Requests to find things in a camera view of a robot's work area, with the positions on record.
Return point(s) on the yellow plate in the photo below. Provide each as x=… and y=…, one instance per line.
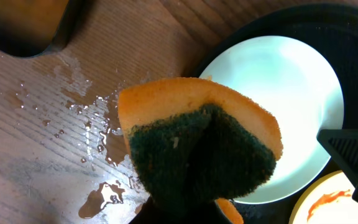
x=328, y=200

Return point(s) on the green and yellow sponge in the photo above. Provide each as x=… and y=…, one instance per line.
x=196, y=145

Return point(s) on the light green plate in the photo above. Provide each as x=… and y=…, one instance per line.
x=299, y=87

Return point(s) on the black rectangular water tray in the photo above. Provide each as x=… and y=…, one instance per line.
x=29, y=28

